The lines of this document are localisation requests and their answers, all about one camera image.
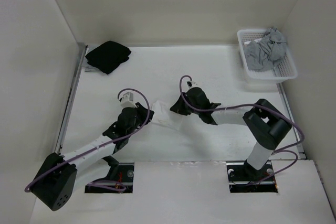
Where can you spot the folded black tank top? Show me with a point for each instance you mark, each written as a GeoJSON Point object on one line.
{"type": "Point", "coordinates": [108, 56]}

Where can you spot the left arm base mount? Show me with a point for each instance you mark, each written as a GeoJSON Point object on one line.
{"type": "Point", "coordinates": [118, 180]}

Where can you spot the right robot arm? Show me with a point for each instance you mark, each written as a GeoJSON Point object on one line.
{"type": "Point", "coordinates": [265, 122]}

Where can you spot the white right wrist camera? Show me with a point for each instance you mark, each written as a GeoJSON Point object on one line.
{"type": "Point", "coordinates": [192, 84]}

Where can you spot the white plastic basket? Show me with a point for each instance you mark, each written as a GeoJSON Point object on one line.
{"type": "Point", "coordinates": [286, 70]}

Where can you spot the grey tank top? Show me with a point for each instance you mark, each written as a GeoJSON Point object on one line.
{"type": "Point", "coordinates": [267, 53]}

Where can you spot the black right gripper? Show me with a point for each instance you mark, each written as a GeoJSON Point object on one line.
{"type": "Point", "coordinates": [178, 107]}

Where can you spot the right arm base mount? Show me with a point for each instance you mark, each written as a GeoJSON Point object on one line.
{"type": "Point", "coordinates": [243, 180]}

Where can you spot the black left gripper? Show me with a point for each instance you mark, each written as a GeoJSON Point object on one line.
{"type": "Point", "coordinates": [144, 113]}

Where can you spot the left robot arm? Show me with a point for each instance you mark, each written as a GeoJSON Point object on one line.
{"type": "Point", "coordinates": [60, 175]}

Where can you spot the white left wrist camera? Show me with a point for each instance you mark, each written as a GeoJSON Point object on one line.
{"type": "Point", "coordinates": [127, 100]}

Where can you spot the white tank top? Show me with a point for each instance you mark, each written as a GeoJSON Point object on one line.
{"type": "Point", "coordinates": [164, 117]}

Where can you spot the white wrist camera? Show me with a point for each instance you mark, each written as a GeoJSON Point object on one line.
{"type": "Point", "coordinates": [127, 100]}
{"type": "Point", "coordinates": [192, 84]}

